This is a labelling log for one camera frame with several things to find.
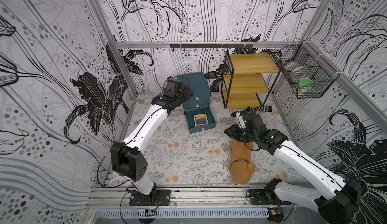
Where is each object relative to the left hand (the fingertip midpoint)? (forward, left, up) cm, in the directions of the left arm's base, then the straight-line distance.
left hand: (190, 95), depth 81 cm
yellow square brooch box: (+2, -7, -27) cm, 27 cm away
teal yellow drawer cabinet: (+10, -4, -26) cm, 29 cm away
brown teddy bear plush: (-32, -28, -17) cm, 45 cm away
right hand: (-18, -19, -7) cm, 27 cm away
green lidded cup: (+3, -61, +7) cm, 61 cm away
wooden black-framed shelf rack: (+31, -41, -13) cm, 54 cm away
